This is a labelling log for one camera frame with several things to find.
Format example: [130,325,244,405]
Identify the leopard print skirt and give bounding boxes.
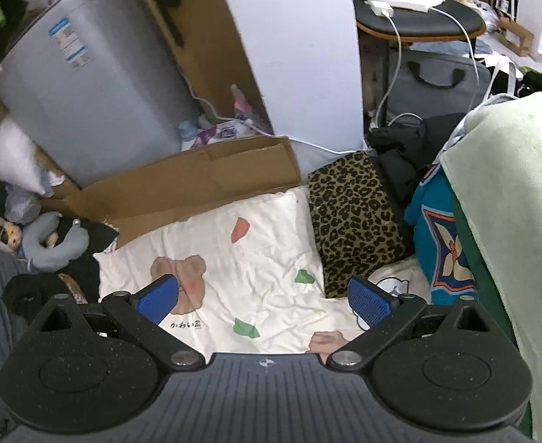
[308,151,408,298]

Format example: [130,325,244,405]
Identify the teal patterned garment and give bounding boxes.
[404,165,477,306]

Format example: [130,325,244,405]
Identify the blue grey neck pillow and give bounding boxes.
[0,212,90,273]

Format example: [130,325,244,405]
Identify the black ribbed garment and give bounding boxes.
[2,218,119,323]

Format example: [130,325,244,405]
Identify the white cartoon print bedsheet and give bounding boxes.
[95,186,368,357]

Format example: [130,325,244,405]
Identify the folded black garment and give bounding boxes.
[368,113,464,237]

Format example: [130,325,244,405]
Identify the light green towel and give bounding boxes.
[441,92,542,442]

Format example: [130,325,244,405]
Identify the purple white tissue pack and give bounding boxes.
[178,120,255,151]

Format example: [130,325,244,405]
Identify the silver grey appliance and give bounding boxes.
[0,0,200,187]

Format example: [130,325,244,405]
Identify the brown cardboard sheet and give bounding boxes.
[39,0,304,248]

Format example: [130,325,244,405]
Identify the white charging cable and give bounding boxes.
[184,4,482,158]

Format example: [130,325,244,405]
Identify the grey bag black handles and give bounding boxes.
[378,48,491,124]

